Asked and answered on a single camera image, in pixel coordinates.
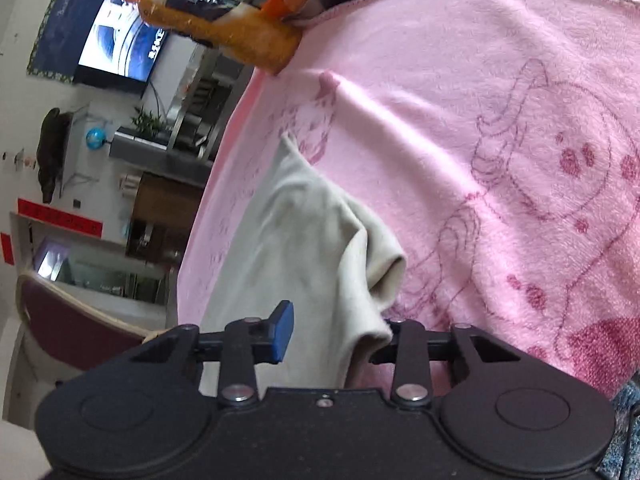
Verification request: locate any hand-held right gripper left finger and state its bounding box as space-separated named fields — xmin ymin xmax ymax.
xmin=130 ymin=300 xmax=296 ymax=407

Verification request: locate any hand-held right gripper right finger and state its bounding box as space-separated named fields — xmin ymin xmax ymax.
xmin=369 ymin=317 xmax=523 ymax=407

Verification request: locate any cream garment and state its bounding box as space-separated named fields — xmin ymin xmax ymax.
xmin=199 ymin=132 xmax=408 ymax=396

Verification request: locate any metal rack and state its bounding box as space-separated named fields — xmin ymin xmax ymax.
xmin=167 ymin=45 xmax=256 ymax=153

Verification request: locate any wooden cabinet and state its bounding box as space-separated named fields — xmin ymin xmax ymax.
xmin=125 ymin=170 xmax=211 ymax=263

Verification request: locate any television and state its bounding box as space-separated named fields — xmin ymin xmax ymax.
xmin=74 ymin=0 xmax=198 ymax=95

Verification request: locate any pink printed blanket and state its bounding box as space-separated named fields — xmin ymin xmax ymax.
xmin=175 ymin=0 xmax=640 ymax=401

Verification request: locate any green potted plant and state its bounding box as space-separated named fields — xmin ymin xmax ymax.
xmin=130 ymin=80 xmax=173 ymax=143

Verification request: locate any maroon chair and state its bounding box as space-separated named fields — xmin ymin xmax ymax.
xmin=15 ymin=272 xmax=163 ymax=376

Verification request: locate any blue patterned cloth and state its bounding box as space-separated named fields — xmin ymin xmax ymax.
xmin=597 ymin=377 xmax=640 ymax=480

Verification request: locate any dark hanging coat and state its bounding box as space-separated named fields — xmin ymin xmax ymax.
xmin=36 ymin=107 xmax=73 ymax=206

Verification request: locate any dark blue wall poster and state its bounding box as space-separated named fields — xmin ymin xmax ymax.
xmin=27 ymin=0 xmax=126 ymax=83

